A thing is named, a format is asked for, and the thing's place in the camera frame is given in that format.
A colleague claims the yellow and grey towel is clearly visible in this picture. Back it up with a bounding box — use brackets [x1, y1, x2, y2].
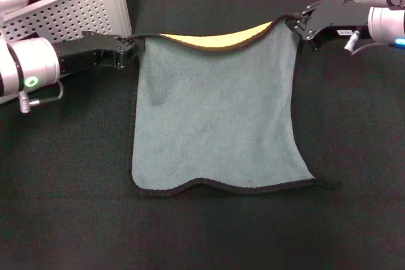
[126, 13, 342, 197]

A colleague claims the wrist cable with plug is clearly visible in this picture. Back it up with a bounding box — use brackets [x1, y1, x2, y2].
[18, 80, 64, 114]
[344, 29, 380, 58]

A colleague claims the grey perforated storage box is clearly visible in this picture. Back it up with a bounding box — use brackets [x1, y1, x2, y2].
[0, 0, 133, 43]

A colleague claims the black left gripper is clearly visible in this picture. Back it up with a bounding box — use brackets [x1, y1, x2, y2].
[53, 31, 142, 77]

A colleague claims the left wrist cable with plug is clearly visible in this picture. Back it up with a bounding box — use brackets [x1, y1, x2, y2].
[18, 80, 64, 114]

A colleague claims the right wrist cable with plug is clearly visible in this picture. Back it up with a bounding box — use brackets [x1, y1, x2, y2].
[344, 29, 380, 58]

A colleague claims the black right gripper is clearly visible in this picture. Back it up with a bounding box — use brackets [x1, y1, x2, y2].
[292, 0, 370, 52]

